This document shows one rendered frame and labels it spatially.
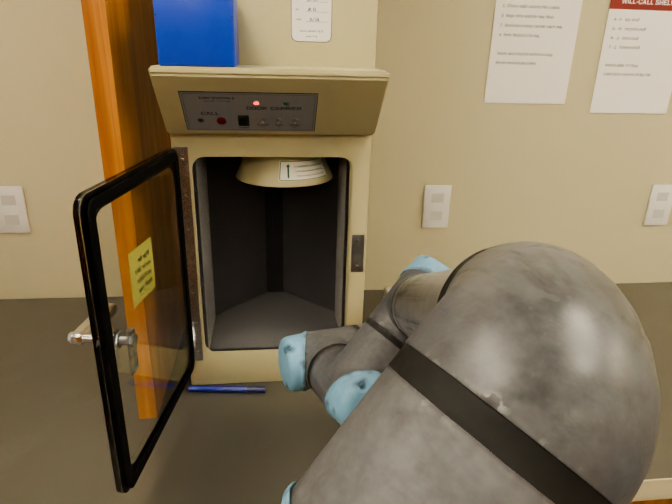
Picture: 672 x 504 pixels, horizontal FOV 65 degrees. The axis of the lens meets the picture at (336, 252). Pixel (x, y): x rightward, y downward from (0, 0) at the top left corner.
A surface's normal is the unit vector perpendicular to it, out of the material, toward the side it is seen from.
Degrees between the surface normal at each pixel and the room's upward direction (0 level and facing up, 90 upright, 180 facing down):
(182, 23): 90
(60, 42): 90
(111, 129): 90
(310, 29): 90
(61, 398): 0
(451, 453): 50
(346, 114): 135
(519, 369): 41
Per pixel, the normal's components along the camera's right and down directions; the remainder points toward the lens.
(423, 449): -0.45, -0.44
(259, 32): 0.11, 0.36
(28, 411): 0.03, -0.93
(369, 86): 0.07, 0.91
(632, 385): 0.52, -0.29
